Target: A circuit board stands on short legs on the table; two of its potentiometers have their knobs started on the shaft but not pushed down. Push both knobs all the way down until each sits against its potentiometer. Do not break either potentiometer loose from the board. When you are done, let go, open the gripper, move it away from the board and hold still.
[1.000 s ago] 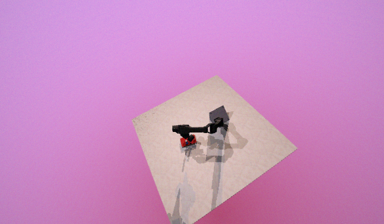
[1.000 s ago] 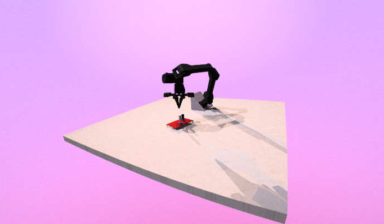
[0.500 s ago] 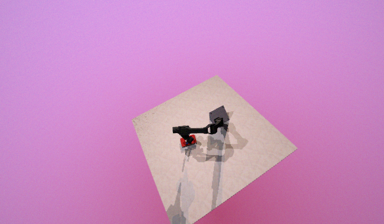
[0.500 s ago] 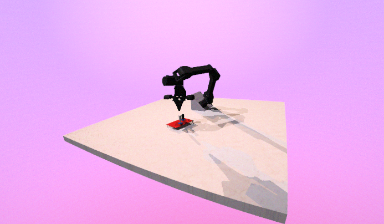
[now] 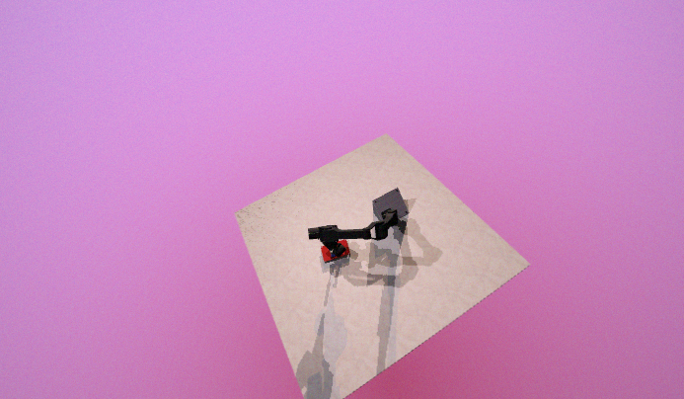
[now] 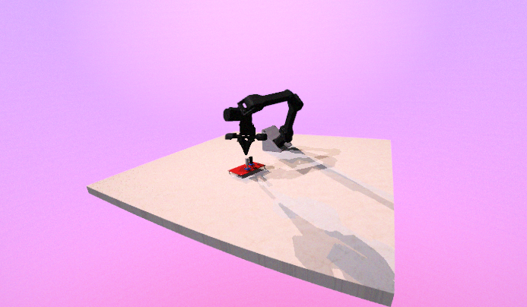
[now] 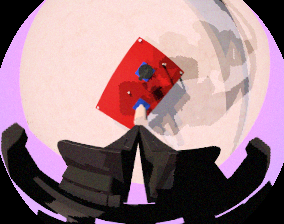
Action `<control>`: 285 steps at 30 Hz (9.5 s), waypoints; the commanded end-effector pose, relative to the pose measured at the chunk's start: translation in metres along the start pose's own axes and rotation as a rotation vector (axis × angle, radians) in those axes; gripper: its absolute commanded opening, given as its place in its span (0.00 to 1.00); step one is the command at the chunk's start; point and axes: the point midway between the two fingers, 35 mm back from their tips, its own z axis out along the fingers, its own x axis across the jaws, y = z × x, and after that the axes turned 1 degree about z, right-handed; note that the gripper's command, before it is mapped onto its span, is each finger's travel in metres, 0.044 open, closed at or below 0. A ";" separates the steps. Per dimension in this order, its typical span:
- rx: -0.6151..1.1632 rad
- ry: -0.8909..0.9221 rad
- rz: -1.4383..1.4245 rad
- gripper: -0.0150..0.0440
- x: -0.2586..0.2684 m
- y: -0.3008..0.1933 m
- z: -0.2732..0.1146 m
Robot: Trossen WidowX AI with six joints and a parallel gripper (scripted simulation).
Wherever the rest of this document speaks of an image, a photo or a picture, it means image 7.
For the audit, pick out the red circuit board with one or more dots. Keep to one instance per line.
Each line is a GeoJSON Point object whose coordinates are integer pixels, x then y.
{"type": "Point", "coordinates": [139, 83]}

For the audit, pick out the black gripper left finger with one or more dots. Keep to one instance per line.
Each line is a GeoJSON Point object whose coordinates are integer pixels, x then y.
{"type": "Point", "coordinates": [116, 160]}

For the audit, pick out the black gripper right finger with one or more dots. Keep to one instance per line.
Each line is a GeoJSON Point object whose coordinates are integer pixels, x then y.
{"type": "Point", "coordinates": [158, 160]}

